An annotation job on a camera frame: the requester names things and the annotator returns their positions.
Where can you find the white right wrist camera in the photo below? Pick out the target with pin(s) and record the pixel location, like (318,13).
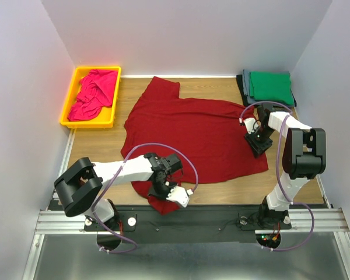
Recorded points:
(251,124)

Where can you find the dark red t-shirt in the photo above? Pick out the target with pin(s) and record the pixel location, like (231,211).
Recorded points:
(207,132)

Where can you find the folded black t-shirt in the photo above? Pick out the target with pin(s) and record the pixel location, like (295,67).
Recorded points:
(239,80)

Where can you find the aluminium extrusion rail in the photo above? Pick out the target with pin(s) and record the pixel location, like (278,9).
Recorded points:
(325,220)

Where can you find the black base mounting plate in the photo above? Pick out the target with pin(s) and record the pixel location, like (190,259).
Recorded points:
(193,224)

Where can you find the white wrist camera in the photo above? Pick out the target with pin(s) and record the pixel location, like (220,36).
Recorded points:
(180,196)
(251,124)

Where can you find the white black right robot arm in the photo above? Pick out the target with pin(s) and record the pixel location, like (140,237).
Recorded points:
(300,156)

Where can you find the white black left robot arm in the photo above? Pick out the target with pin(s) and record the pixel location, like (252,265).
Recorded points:
(78,187)

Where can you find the folded green t-shirt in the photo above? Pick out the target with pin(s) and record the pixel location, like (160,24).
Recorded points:
(268,86)

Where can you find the yellow plastic bin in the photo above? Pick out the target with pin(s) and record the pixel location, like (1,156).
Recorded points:
(106,117)

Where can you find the pink t-shirt in bin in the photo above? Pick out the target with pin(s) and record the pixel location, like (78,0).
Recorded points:
(96,91)

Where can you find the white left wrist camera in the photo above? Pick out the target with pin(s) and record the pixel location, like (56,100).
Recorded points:
(180,196)

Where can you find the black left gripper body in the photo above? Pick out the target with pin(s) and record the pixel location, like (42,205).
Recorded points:
(161,188)

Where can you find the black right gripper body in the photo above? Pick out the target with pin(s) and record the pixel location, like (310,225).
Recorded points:
(259,139)

